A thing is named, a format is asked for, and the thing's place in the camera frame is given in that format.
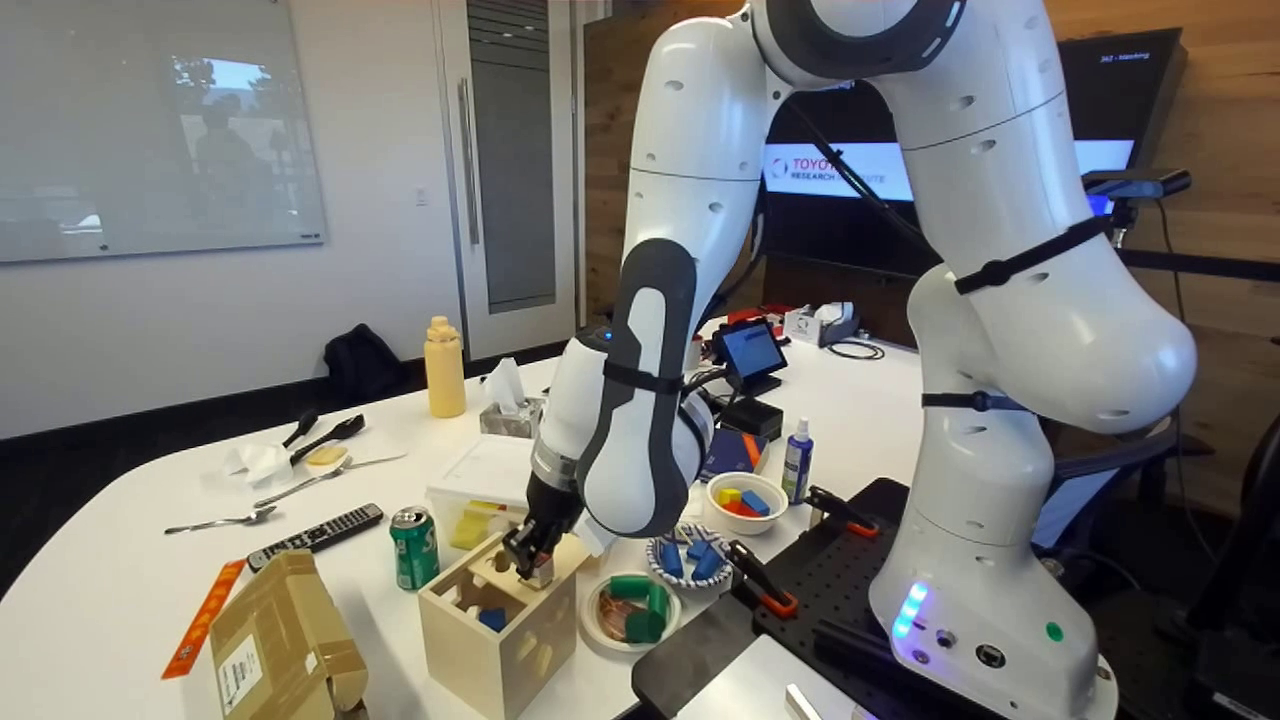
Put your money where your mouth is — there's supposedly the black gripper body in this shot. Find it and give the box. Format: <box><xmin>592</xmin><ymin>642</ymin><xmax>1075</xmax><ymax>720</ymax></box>
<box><xmin>516</xmin><ymin>467</ymin><xmax>587</xmax><ymax>545</ymax></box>

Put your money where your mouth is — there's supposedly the wooden shape sorter box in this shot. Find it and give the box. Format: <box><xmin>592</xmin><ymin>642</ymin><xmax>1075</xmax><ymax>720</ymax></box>
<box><xmin>415</xmin><ymin>514</ymin><xmax>600</xmax><ymax>720</ymax></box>

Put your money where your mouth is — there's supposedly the grey tissue box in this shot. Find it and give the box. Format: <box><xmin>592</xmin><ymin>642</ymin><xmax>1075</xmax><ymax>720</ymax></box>
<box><xmin>475</xmin><ymin>356</ymin><xmax>549</xmax><ymax>443</ymax></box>

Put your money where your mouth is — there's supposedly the white bowl with green pieces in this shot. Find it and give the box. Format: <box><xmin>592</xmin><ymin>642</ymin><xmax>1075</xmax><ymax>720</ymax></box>
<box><xmin>580</xmin><ymin>569</ymin><xmax>686</xmax><ymax>655</ymax></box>

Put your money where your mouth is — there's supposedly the white bowl with blocks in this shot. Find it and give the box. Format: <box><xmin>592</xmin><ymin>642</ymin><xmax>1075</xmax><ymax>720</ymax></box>
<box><xmin>701</xmin><ymin>467</ymin><xmax>792</xmax><ymax>539</ymax></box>

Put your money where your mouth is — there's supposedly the small black box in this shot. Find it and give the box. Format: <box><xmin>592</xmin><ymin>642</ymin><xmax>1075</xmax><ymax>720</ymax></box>
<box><xmin>717</xmin><ymin>396</ymin><xmax>790</xmax><ymax>448</ymax></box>

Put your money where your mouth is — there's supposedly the brown cardboard box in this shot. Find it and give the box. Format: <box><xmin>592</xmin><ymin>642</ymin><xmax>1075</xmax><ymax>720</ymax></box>
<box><xmin>203</xmin><ymin>549</ymin><xmax>373</xmax><ymax>720</ymax></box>

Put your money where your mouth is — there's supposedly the yellow object inside container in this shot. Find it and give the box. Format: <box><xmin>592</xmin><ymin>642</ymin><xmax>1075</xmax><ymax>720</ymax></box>
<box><xmin>447</xmin><ymin>502</ymin><xmax>502</xmax><ymax>551</ymax></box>

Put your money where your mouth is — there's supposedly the clear lidded plastic container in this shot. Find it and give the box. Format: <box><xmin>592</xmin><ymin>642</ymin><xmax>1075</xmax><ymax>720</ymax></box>
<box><xmin>426</xmin><ymin>437</ymin><xmax>542</xmax><ymax>551</ymax></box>

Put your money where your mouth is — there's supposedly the brown block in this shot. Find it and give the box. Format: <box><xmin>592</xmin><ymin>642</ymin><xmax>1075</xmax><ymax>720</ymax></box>
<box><xmin>597</xmin><ymin>592</ymin><xmax>637</xmax><ymax>640</ymax></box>

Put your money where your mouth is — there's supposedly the green soda can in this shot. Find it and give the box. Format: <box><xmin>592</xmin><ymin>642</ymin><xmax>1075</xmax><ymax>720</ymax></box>
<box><xmin>384</xmin><ymin>502</ymin><xmax>443</xmax><ymax>596</ymax></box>

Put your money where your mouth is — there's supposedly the green curved block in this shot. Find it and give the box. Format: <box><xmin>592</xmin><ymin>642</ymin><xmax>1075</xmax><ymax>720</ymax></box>
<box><xmin>605</xmin><ymin>571</ymin><xmax>676</xmax><ymax>648</ymax></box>

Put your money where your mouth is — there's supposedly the blue patterned plate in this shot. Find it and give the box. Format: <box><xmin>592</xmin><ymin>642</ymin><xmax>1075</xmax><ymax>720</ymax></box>
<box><xmin>646</xmin><ymin>522</ymin><xmax>738</xmax><ymax>596</ymax></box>

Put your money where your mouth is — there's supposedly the yellow squeeze bottle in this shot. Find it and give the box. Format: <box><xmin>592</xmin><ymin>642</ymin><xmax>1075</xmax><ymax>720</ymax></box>
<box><xmin>419</xmin><ymin>310</ymin><xmax>471</xmax><ymax>425</ymax></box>

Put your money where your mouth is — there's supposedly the black remote control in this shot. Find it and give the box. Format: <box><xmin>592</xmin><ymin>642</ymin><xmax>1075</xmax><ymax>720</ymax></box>
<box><xmin>241</xmin><ymin>500</ymin><xmax>387</xmax><ymax>574</ymax></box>

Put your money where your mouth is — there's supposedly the wooden spoon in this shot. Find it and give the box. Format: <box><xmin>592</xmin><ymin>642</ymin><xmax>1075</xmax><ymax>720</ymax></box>
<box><xmin>253</xmin><ymin>443</ymin><xmax>355</xmax><ymax>514</ymax></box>

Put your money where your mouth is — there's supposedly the black spatula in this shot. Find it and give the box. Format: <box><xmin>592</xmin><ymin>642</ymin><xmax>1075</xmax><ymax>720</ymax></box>
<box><xmin>285</xmin><ymin>410</ymin><xmax>369</xmax><ymax>470</ymax></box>

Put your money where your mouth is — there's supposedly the white paper sheet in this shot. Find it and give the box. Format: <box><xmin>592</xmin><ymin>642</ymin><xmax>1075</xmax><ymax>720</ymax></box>
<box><xmin>674</xmin><ymin>632</ymin><xmax>874</xmax><ymax>720</ymax></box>

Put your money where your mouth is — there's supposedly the black backpack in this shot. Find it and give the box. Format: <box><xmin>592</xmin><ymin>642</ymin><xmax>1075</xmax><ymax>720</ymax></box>
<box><xmin>319</xmin><ymin>320</ymin><xmax>413</xmax><ymax>402</ymax></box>

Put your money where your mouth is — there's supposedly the small black utensil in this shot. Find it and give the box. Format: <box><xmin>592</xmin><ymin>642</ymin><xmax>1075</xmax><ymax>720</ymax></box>
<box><xmin>277</xmin><ymin>406</ymin><xmax>323</xmax><ymax>450</ymax></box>

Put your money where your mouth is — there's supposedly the tablet on stand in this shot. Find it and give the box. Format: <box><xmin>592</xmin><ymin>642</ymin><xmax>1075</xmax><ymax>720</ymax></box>
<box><xmin>708</xmin><ymin>315</ymin><xmax>792</xmax><ymax>400</ymax></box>

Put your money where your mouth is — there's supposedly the crumpled white napkin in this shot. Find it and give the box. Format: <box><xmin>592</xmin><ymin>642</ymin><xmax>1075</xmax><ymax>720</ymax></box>
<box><xmin>198</xmin><ymin>437</ymin><xmax>291</xmax><ymax>497</ymax></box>

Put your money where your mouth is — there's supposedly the orange ruler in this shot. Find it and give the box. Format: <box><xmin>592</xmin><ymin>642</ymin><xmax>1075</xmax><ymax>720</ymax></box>
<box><xmin>162</xmin><ymin>555</ymin><xmax>253</xmax><ymax>685</ymax></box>

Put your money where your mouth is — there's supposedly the white door with window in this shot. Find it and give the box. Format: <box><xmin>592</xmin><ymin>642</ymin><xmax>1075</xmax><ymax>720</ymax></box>
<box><xmin>443</xmin><ymin>0</ymin><xmax>586</xmax><ymax>365</ymax></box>

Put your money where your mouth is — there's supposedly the blue office chair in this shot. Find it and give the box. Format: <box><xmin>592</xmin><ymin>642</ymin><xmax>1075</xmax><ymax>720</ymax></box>
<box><xmin>1034</xmin><ymin>414</ymin><xmax>1184</xmax><ymax>562</ymax></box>

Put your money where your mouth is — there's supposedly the orange handled black clamp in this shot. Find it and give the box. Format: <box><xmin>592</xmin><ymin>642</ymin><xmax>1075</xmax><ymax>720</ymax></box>
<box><xmin>724</xmin><ymin>534</ymin><xmax>804</xmax><ymax>622</ymax></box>
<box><xmin>804</xmin><ymin>483</ymin><xmax>884</xmax><ymax>545</ymax></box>

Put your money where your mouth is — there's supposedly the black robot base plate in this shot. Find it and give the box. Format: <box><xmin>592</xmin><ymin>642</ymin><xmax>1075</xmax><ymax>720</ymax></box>
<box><xmin>627</xmin><ymin>476</ymin><xmax>937</xmax><ymax>720</ymax></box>

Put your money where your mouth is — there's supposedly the wall whiteboard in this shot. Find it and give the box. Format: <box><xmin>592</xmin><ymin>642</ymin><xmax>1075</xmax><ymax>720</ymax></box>
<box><xmin>0</xmin><ymin>0</ymin><xmax>334</xmax><ymax>272</ymax></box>

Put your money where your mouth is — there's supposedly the wall television screen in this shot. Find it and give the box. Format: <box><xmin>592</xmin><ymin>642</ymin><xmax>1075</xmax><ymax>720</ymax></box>
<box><xmin>758</xmin><ymin>25</ymin><xmax>1192</xmax><ymax>283</ymax></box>

